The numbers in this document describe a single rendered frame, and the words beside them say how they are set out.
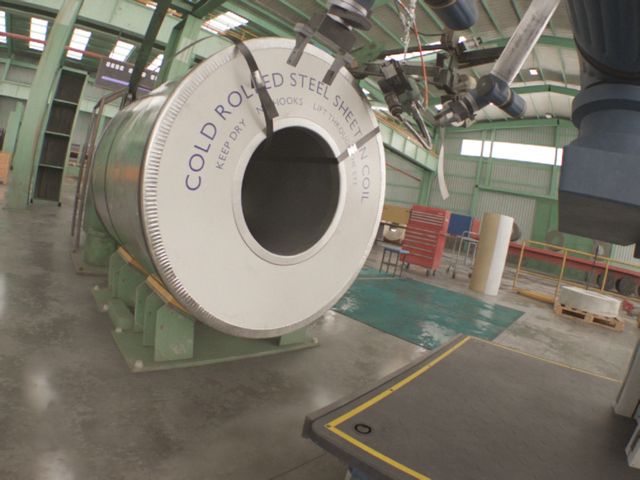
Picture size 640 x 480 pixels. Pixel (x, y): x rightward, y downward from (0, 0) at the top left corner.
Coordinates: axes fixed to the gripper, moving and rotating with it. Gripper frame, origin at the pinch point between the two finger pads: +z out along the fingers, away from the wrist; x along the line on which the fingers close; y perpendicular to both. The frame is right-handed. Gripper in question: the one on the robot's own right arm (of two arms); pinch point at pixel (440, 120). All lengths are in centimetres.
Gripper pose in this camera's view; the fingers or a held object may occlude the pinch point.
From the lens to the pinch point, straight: 177.4
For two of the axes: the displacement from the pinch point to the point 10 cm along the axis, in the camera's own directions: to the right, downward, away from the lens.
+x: 1.5, 7.3, -6.7
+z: -8.1, 4.8, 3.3
